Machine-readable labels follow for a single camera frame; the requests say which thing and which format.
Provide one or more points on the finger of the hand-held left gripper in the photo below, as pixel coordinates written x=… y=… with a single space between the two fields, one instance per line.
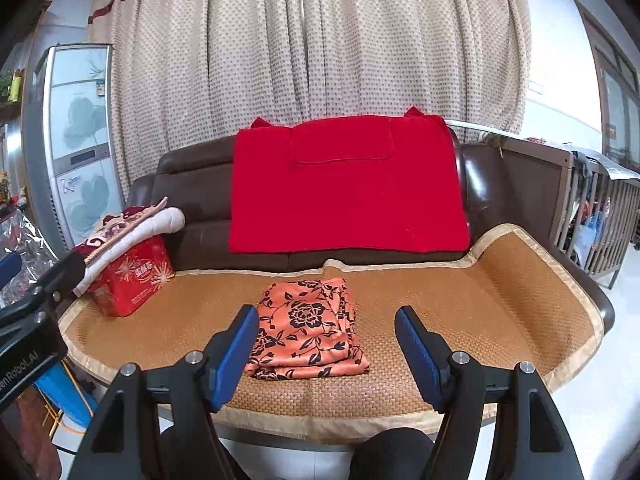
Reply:
x=55 y=285
x=10 y=267

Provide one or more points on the dark brown leather sofa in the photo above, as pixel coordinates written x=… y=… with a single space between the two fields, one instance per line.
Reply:
x=200 y=185

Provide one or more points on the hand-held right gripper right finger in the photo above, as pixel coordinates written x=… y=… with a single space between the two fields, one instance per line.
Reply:
x=420 y=355

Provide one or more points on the person's right leg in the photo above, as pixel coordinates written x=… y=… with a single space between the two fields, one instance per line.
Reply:
x=390 y=455

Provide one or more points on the silver floral refrigerator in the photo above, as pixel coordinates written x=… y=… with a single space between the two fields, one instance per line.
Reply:
x=80 y=110

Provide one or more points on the clear plastic wrap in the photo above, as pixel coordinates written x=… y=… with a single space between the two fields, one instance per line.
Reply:
x=25 y=230

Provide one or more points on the red towel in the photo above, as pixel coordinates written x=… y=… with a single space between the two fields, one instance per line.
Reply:
x=350 y=200

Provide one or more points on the folded red floral quilt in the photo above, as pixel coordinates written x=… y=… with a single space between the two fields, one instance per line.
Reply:
x=150 y=227

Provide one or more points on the wooden window frame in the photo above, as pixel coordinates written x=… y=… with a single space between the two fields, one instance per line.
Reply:
x=600 y=60

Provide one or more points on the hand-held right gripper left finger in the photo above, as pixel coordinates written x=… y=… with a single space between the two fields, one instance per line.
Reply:
x=235 y=355

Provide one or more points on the orange floral garment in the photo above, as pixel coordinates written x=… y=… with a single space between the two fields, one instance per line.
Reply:
x=305 y=320

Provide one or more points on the green plant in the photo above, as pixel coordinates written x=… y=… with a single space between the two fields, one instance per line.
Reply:
x=4 y=87

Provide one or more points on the beige dotted curtain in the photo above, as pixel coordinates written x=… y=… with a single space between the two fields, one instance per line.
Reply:
x=250 y=60

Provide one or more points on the woven bamboo sofa mat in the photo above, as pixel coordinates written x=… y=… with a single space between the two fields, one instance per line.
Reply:
x=475 y=310

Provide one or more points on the red gift box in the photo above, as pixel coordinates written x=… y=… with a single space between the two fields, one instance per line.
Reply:
x=135 y=275

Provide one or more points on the wooden crib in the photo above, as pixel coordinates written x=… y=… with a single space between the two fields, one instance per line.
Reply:
x=530 y=180

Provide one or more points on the yellow bottle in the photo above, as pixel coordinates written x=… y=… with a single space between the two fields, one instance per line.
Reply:
x=16 y=85

